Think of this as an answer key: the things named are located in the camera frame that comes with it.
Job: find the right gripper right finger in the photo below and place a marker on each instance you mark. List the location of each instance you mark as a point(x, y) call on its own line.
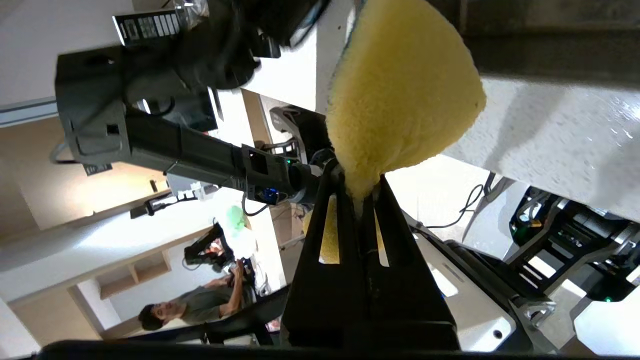
point(410, 300)

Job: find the seated person in grey shirt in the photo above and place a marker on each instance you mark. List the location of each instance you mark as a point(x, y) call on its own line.
point(200, 305)

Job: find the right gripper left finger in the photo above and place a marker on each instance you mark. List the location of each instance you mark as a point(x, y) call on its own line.
point(320, 300)

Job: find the wooden wall shelf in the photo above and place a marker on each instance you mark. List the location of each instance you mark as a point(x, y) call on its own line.
point(135, 272)

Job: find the black background robot arm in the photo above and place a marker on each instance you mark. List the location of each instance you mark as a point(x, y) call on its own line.
point(205, 250)

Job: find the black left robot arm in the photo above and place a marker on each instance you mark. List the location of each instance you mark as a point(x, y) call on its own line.
point(150, 130)

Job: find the yellow green sponge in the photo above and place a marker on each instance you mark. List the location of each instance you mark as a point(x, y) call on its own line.
point(400, 90)

